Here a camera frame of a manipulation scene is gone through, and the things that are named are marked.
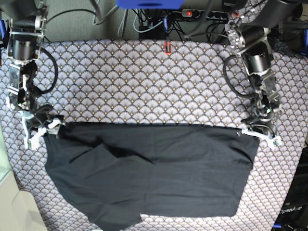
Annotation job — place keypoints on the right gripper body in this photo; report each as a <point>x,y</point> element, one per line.
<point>39,122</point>

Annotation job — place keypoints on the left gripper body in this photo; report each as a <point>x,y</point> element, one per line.
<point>264,128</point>

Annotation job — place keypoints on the dark grey T-shirt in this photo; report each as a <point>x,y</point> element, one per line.
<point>113,173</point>

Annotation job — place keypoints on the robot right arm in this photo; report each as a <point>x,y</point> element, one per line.
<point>23,41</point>

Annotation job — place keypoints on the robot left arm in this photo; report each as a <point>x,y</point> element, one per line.
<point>247,30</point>

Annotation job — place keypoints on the fan patterned tablecloth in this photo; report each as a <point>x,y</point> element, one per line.
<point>136,82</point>

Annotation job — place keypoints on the black OpenArm case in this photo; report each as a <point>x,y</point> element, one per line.
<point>293,215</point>

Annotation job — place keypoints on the orange table clamp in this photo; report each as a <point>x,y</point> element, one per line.
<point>167,48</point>

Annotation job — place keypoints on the blue box overhead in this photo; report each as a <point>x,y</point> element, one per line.
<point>150,4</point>

